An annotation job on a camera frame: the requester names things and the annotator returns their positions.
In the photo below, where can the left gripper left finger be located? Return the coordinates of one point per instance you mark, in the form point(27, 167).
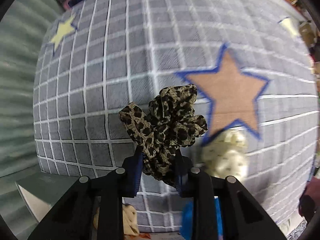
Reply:
point(133, 166)

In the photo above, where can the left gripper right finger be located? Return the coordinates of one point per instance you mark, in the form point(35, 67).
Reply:
point(182, 167)

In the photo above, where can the cream polka dot scrunchie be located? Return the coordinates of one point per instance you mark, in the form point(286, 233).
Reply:
point(226, 155)

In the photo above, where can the blue cloth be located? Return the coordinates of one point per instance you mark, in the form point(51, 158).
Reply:
point(187, 220)

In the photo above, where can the leopard print scrunchie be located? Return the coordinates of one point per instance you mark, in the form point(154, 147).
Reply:
point(170, 124)

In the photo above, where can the beige knitted soft item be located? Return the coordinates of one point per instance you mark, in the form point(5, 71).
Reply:
point(130, 223)

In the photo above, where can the white open storage box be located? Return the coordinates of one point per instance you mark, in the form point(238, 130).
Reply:
point(41, 191)

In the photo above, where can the grey checked star tablecloth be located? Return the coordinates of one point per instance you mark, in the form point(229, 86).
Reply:
point(103, 54)

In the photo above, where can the green corrugated sofa cover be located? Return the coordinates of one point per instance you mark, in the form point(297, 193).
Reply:
point(23, 28)

